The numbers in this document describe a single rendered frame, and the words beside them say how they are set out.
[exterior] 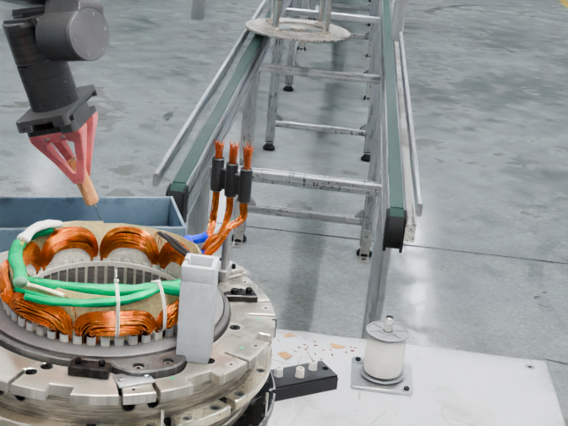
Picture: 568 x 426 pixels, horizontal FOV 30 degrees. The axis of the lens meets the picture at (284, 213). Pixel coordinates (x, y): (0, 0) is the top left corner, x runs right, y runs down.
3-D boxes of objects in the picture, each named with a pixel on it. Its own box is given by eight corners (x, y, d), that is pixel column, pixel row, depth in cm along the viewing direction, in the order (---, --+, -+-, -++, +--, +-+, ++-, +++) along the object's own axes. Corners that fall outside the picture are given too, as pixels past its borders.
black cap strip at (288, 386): (336, 389, 151) (338, 375, 150) (243, 407, 144) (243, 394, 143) (319, 373, 155) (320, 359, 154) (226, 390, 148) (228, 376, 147)
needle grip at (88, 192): (101, 201, 128) (80, 157, 126) (87, 207, 128) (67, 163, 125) (98, 197, 130) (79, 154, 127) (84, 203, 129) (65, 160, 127)
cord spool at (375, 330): (403, 387, 152) (410, 342, 150) (359, 381, 153) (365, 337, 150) (402, 366, 158) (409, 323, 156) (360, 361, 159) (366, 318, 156)
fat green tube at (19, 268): (26, 298, 89) (26, 278, 88) (-20, 294, 89) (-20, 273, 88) (68, 234, 102) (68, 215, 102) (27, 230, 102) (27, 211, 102)
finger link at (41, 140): (118, 162, 130) (95, 90, 126) (100, 186, 124) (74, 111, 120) (68, 171, 132) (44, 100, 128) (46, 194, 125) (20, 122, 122)
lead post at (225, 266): (232, 273, 109) (240, 165, 105) (226, 282, 106) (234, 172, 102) (215, 270, 109) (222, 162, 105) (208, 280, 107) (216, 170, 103)
